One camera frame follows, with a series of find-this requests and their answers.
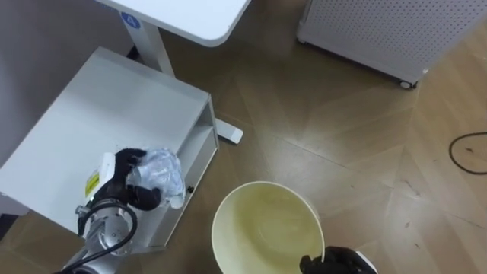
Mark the white perforated rolling cabinet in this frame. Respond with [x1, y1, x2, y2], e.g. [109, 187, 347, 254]
[296, 0, 487, 91]

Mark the cream round waste bin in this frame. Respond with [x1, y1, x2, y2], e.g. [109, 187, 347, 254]
[211, 180, 326, 274]

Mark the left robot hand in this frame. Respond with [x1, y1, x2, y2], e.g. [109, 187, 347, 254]
[84, 148, 162, 212]

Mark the white desk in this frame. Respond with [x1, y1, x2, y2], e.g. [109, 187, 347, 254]
[94, 0, 252, 145]

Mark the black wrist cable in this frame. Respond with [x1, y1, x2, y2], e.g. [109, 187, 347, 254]
[53, 201, 138, 274]

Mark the clear plastic bottle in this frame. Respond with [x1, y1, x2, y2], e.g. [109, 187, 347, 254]
[127, 147, 187, 210]

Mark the white low cabinet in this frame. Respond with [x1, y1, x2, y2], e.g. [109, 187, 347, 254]
[0, 46, 221, 255]

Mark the black floor cable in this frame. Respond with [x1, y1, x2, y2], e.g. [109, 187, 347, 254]
[448, 132, 487, 176]

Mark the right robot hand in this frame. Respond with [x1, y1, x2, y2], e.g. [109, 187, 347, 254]
[299, 246, 378, 274]

